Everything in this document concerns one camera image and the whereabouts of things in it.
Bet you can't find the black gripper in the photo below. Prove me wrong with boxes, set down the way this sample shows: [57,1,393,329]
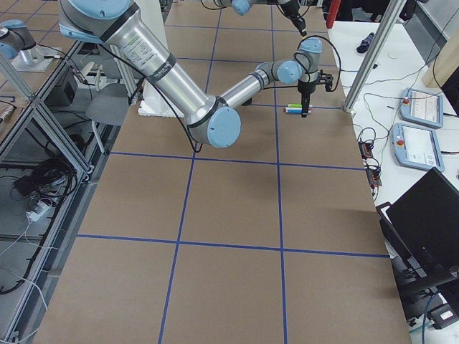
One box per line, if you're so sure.
[298,80,315,118]
[290,14,306,33]

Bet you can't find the green highlighter pen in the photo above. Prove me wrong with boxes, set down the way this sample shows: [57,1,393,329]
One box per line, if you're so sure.
[287,103,313,108]

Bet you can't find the blue highlighter pen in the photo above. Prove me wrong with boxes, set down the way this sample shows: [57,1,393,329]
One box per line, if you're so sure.
[285,108,312,115]

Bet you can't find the red white marker pen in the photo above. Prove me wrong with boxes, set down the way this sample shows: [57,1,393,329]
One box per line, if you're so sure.
[284,107,313,110]

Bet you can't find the black mesh pen cup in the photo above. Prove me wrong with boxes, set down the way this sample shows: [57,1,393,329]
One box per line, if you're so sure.
[242,98,252,106]

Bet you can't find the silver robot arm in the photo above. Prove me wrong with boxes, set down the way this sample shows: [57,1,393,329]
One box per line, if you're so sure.
[59,1,322,148]
[200,0,307,37]

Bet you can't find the folded dark blue umbrella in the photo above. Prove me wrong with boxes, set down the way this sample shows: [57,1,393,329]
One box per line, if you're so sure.
[356,32,375,54]

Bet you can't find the far orange usb hub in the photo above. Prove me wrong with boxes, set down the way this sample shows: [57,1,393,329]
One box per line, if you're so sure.
[358,141,374,159]

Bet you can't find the orange usb hub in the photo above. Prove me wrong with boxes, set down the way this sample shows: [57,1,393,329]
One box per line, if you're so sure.
[358,141,374,159]
[365,166,382,188]

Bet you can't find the near orange usb hub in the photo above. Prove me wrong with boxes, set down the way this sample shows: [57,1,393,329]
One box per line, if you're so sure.
[365,166,382,188]

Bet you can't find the near grey teach pendant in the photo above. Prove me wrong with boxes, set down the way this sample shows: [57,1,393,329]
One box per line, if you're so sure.
[392,123,445,172]

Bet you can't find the grey teach pendant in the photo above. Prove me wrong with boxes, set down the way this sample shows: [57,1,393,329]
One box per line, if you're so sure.
[399,87,444,129]
[392,123,445,172]

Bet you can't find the far grey teach pendant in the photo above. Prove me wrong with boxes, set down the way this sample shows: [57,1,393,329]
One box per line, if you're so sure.
[399,87,444,129]

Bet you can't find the black laptop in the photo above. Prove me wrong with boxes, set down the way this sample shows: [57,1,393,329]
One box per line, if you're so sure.
[378,166,459,287]

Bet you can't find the grey office chair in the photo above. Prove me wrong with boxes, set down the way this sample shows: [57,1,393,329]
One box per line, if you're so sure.
[85,83,131,155]

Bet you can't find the white power strip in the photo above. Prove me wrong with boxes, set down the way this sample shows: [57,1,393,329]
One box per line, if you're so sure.
[26,201,51,222]

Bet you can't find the aluminium frame post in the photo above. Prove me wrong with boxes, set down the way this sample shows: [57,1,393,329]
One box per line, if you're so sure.
[343,0,407,113]

